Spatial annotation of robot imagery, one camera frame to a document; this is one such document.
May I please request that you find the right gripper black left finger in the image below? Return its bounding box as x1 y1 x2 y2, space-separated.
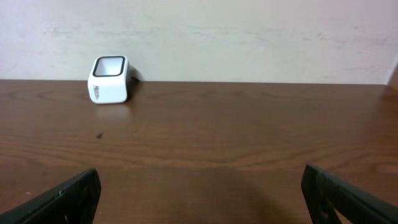
1 169 101 223

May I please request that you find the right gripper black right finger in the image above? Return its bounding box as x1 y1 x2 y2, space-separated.
301 164 397 224

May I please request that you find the white barcode scanner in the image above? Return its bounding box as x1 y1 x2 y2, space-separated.
87 55 131 104

